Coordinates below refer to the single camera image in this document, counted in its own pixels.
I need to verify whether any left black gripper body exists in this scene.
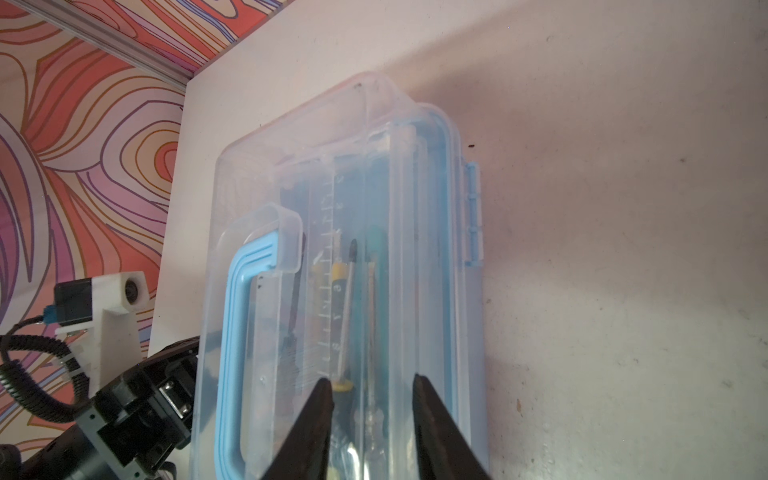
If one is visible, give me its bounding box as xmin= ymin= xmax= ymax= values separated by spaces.
xmin=76 ymin=337 xmax=200 ymax=479

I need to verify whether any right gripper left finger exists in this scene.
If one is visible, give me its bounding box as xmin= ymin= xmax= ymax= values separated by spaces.
xmin=262 ymin=378 xmax=334 ymax=480

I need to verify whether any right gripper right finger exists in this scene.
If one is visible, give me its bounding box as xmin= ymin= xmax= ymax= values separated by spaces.
xmin=412 ymin=374 xmax=490 ymax=480

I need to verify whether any black yellow screwdriver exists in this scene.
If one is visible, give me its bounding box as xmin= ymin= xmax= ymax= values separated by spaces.
xmin=329 ymin=239 xmax=358 ymax=393

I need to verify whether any clear tool box lid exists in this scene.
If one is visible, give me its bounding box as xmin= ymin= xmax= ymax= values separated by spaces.
xmin=190 ymin=73 xmax=488 ymax=479

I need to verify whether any blue plastic tool box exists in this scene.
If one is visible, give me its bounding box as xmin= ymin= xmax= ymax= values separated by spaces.
xmin=419 ymin=103 xmax=489 ymax=470

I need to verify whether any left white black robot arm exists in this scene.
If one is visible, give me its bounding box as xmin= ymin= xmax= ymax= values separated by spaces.
xmin=1 ymin=337 xmax=199 ymax=479

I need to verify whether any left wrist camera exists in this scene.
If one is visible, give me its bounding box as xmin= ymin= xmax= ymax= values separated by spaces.
xmin=43 ymin=271 xmax=150 ymax=397

